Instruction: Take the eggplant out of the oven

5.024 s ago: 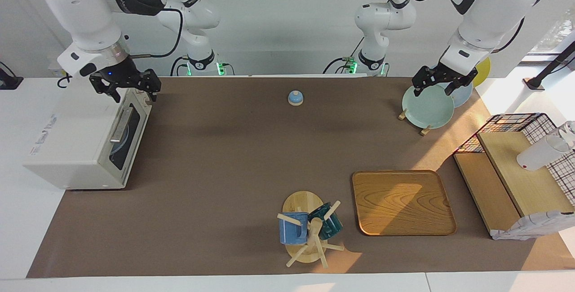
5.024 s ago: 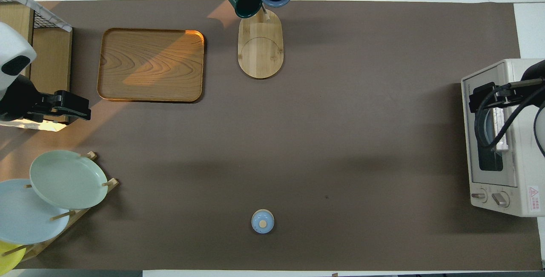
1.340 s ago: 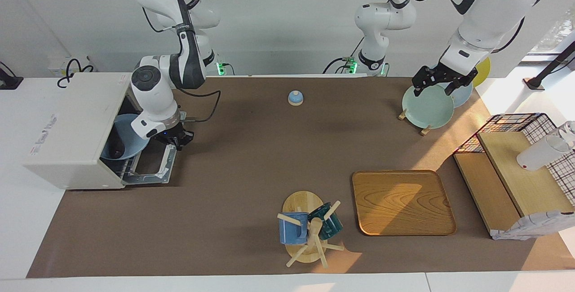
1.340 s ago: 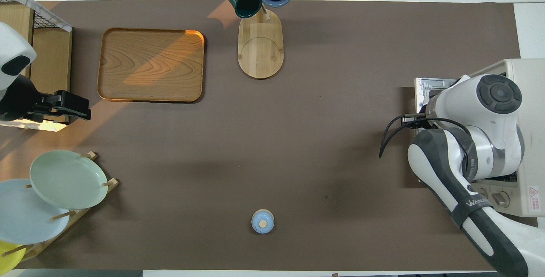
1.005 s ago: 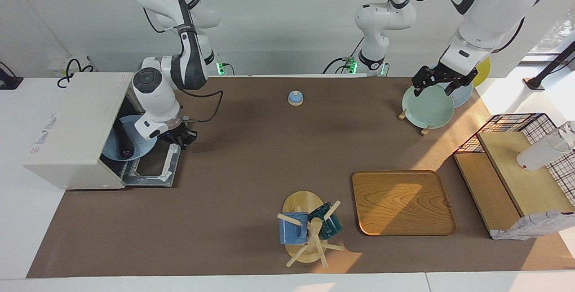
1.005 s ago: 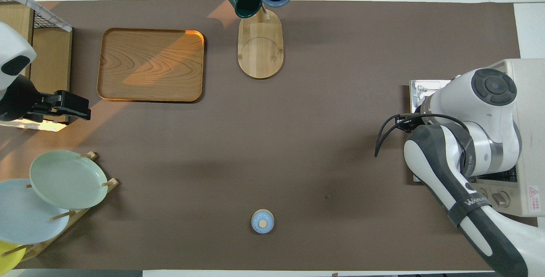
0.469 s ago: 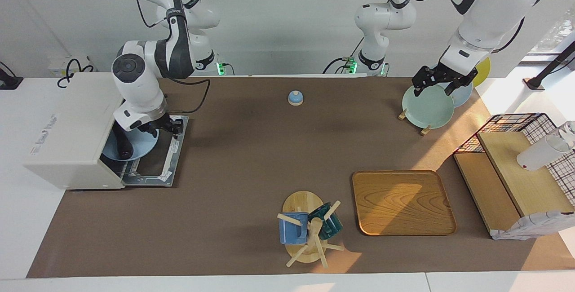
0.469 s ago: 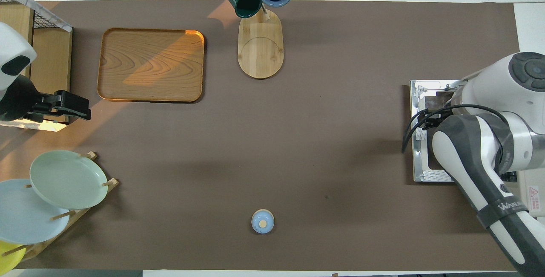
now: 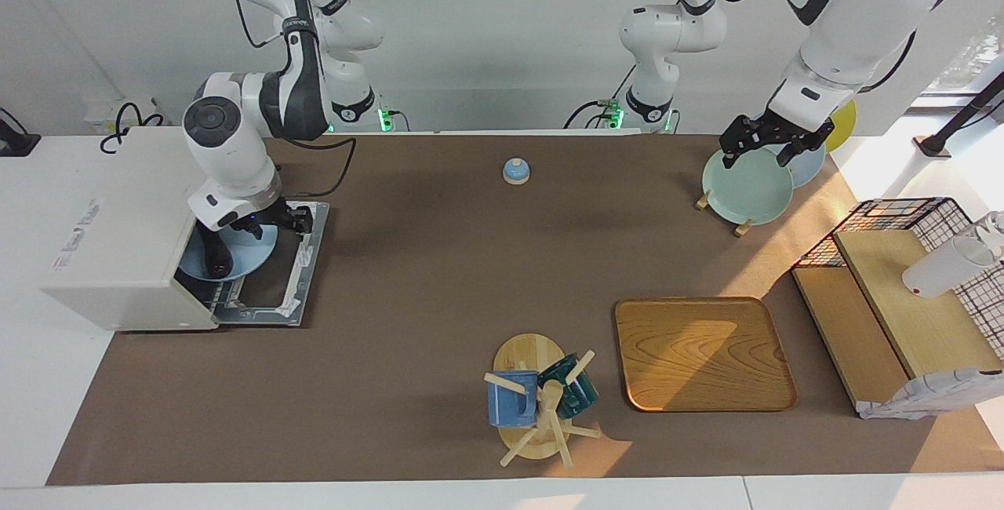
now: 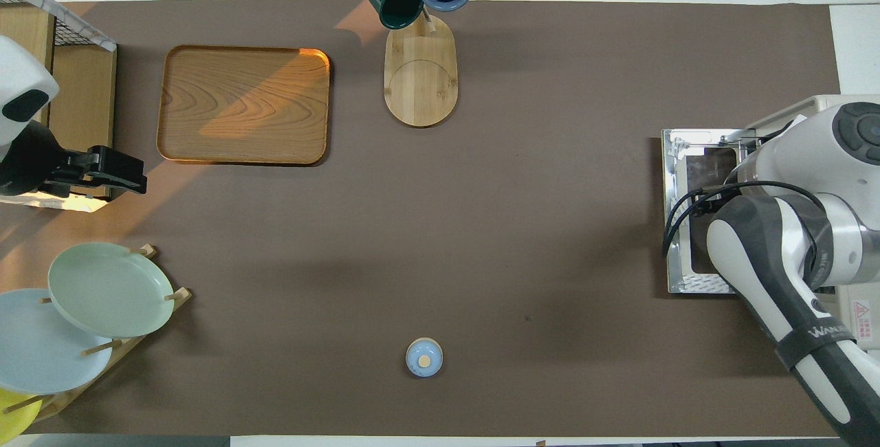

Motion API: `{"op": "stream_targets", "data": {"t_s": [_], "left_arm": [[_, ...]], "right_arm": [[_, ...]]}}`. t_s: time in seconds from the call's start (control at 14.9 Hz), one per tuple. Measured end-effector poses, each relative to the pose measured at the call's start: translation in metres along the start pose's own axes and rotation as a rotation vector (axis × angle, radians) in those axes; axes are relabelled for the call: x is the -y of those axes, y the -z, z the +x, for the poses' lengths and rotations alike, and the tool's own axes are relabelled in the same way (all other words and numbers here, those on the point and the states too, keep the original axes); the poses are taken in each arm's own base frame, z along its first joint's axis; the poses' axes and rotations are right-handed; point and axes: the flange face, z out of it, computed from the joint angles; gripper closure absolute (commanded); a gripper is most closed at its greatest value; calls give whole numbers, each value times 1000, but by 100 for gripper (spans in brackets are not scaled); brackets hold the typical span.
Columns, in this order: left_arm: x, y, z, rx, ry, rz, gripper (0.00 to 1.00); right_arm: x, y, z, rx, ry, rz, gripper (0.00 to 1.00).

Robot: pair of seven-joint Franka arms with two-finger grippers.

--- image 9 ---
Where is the wooden mug tree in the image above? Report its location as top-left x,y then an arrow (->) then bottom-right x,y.
483,333 -> 603,469

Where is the wooden step shelf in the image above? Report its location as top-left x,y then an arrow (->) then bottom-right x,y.
792,229 -> 1004,415

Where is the cream toaster oven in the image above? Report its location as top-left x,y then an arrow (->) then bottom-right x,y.
41,127 -> 260,332

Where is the black camera stand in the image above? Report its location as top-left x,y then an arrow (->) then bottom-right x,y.
914,71 -> 1004,158

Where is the light blue plate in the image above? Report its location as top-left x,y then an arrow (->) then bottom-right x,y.
179,221 -> 279,282

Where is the wooden plate rack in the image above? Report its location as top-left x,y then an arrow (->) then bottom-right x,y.
695,190 -> 755,238

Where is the black clamp mount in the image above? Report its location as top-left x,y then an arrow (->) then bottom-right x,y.
0,106 -> 42,158

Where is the wooden serving tray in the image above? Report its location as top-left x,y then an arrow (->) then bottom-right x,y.
614,297 -> 798,413

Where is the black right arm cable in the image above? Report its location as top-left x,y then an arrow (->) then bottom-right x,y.
234,0 -> 358,199

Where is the checkered white cloth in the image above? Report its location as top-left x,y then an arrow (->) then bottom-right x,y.
857,367 -> 1004,421

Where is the dark green mug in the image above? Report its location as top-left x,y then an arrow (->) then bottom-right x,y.
538,353 -> 599,419

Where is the yellow plate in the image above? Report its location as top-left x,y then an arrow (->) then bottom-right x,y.
828,99 -> 857,153

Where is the blue mug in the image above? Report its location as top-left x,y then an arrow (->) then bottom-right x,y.
487,370 -> 540,428

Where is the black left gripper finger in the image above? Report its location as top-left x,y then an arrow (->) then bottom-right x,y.
722,119 -> 754,169
777,122 -> 835,167

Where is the black wire basket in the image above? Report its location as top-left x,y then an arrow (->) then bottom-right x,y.
791,197 -> 1004,362

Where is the white cup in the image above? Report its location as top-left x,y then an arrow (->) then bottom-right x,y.
902,231 -> 997,299

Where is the glass oven door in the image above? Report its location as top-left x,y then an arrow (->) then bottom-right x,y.
210,200 -> 330,328

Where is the pale blue racked plate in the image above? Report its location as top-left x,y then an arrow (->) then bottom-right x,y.
773,141 -> 826,189

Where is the mint green plate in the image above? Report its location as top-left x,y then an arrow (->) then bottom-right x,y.
701,148 -> 795,226

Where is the brown table mat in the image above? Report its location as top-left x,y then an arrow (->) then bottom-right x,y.
45,132 -> 1004,486

